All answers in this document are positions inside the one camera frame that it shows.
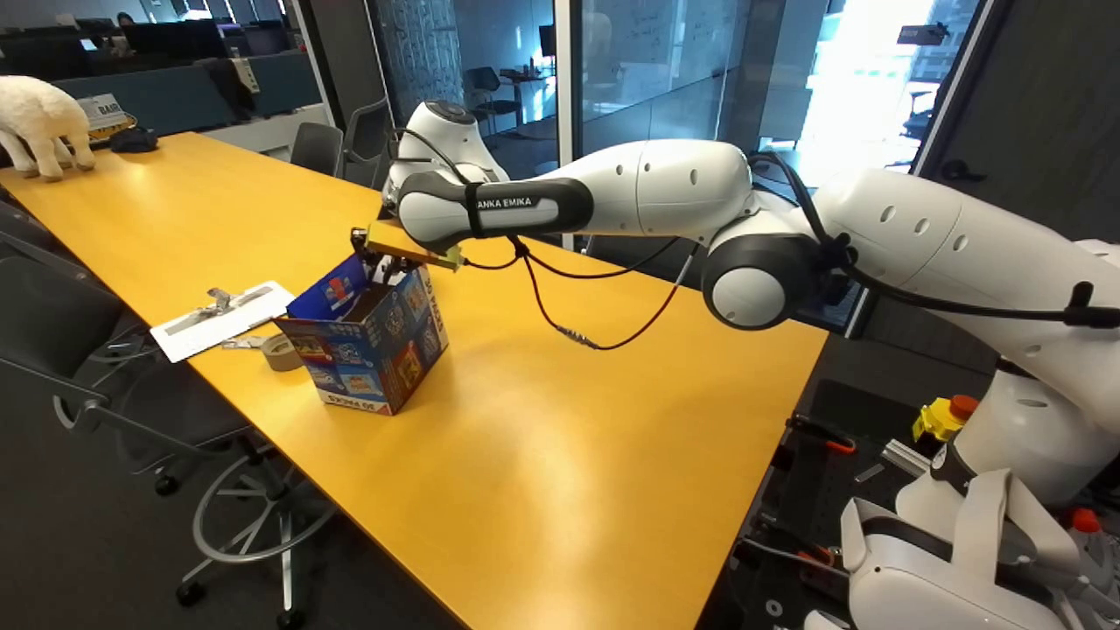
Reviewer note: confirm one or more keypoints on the yellow red emergency stop button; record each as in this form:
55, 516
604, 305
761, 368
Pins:
944, 419

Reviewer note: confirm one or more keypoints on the small metal tool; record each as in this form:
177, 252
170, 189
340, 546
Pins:
219, 304

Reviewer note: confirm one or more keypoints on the blue printed cardboard box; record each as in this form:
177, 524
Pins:
371, 355

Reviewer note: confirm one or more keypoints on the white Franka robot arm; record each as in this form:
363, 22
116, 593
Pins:
652, 181

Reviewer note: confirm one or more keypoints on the black office chair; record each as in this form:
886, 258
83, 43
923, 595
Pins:
371, 143
316, 148

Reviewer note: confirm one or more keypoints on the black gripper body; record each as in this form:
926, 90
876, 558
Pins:
404, 250

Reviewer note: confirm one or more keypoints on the small white sign card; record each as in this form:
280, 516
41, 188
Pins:
106, 112

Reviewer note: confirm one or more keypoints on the dark round spool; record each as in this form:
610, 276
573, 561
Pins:
280, 355

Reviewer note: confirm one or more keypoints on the small black object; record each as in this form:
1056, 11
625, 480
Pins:
134, 143

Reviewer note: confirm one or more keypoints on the white plush animal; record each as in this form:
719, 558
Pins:
41, 116

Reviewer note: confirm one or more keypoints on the white paper sheet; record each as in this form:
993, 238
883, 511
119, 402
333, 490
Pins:
216, 323

